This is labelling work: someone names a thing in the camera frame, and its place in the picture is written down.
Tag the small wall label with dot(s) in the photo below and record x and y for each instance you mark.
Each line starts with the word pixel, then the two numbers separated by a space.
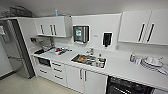
pixel 95 36

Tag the steel sink basin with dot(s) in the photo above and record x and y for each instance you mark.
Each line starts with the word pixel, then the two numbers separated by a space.
pixel 76 60

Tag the small white bottle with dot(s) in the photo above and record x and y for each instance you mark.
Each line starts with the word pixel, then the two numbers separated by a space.
pixel 137 60

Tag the white two-door sink cabinet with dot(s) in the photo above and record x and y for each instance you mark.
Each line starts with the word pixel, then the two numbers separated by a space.
pixel 85 81

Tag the steel paper towel dispenser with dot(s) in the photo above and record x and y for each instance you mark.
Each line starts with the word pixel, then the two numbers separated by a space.
pixel 81 34

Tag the black built-in microwave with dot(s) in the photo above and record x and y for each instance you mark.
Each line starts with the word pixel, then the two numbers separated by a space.
pixel 43 61

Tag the chrome faucet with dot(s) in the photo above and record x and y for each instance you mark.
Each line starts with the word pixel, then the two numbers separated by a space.
pixel 90 51

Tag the stainless steel refrigerator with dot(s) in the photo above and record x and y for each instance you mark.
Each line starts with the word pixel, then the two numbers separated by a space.
pixel 18 50

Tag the white paper on refrigerator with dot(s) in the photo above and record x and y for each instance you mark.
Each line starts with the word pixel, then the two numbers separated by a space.
pixel 1 30

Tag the blue dish soap bottle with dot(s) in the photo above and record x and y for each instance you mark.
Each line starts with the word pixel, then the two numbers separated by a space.
pixel 132 57

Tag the white drawer under microwave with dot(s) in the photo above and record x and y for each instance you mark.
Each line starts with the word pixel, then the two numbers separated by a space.
pixel 44 71

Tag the white mug with red print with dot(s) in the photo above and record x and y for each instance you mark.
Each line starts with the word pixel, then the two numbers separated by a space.
pixel 99 63

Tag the white drawer unit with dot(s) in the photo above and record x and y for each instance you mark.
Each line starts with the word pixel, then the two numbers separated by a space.
pixel 58 71

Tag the stack of white plates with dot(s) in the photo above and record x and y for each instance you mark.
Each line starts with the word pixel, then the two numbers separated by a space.
pixel 151 62

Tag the teal bottle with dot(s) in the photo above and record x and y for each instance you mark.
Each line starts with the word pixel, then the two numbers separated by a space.
pixel 56 13

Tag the stainless steel dishwasher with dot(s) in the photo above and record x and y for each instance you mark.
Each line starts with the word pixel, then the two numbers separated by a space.
pixel 128 86

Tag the orange bowl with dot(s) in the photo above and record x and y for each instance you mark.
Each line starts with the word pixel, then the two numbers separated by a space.
pixel 82 59

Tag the white wall cabinet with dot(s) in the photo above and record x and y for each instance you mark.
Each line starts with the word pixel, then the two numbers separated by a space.
pixel 143 27
pixel 53 26

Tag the small chrome soap pump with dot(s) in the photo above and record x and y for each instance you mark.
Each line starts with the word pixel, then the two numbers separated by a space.
pixel 99 55

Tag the black wall soap dispenser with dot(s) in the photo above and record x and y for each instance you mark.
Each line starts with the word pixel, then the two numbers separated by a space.
pixel 107 39

